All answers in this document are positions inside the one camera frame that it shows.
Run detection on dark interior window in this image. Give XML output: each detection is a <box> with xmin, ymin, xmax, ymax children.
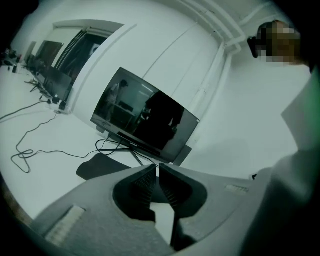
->
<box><xmin>53</xmin><ymin>29</ymin><xmax>111</xmax><ymax>81</ymax></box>

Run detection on person's face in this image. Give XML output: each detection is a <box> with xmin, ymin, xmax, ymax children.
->
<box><xmin>257</xmin><ymin>21</ymin><xmax>305</xmax><ymax>66</ymax></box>

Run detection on black computer monitor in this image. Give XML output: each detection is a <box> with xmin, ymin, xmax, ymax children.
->
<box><xmin>37</xmin><ymin>65</ymin><xmax>73</xmax><ymax>101</ymax></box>
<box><xmin>90</xmin><ymin>66</ymin><xmax>200</xmax><ymax>167</ymax></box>

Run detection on white power strip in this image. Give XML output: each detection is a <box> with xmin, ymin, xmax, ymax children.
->
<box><xmin>47</xmin><ymin>101</ymin><xmax>69</xmax><ymax>115</ymax></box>

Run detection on white wall pipe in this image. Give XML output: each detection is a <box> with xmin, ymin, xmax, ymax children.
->
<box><xmin>192</xmin><ymin>0</ymin><xmax>251</xmax><ymax>108</ymax></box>

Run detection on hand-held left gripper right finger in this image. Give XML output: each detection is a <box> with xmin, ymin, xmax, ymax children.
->
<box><xmin>158</xmin><ymin>163</ymin><xmax>257</xmax><ymax>253</ymax></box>

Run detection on red desk mat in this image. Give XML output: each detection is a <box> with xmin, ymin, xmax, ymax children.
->
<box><xmin>76</xmin><ymin>153</ymin><xmax>132</xmax><ymax>181</ymax></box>

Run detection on black head-worn camera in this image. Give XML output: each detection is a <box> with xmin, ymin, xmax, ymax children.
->
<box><xmin>247</xmin><ymin>36</ymin><xmax>261</xmax><ymax>59</ymax></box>

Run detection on black monitor cable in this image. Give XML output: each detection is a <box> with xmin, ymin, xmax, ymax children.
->
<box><xmin>95</xmin><ymin>138</ymin><xmax>133</xmax><ymax>155</ymax></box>

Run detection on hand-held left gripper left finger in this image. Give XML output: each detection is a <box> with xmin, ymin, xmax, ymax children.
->
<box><xmin>31</xmin><ymin>164</ymin><xmax>177</xmax><ymax>256</ymax></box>

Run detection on thin black cable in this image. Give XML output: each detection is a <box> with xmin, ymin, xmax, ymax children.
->
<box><xmin>11</xmin><ymin>109</ymin><xmax>101</xmax><ymax>174</ymax></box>

